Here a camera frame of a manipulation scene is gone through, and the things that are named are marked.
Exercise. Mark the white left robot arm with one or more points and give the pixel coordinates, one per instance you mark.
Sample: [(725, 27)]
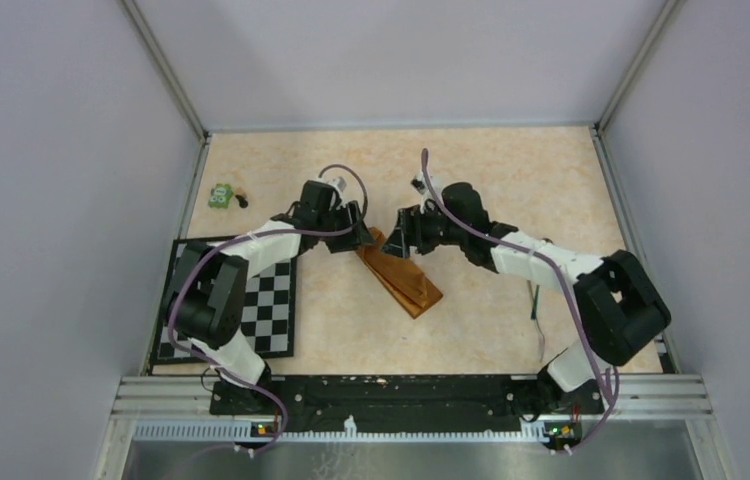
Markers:
[(206, 298)]

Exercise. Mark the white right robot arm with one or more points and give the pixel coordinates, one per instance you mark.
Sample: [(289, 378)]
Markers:
[(618, 306)]

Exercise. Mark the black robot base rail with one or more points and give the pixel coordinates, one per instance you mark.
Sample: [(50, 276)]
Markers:
[(404, 404)]

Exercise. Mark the brown satin napkin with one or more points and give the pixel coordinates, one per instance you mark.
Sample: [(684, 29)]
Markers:
[(405, 281)]

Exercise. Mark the green toy block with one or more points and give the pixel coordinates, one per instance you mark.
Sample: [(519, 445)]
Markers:
[(220, 196)]

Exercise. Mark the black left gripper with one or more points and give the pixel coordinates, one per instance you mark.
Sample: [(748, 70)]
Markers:
[(351, 240)]

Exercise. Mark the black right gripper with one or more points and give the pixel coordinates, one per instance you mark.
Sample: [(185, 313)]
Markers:
[(409, 231)]

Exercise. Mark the small wooden black-tipped piece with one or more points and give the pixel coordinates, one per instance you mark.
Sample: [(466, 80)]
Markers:
[(241, 198)]

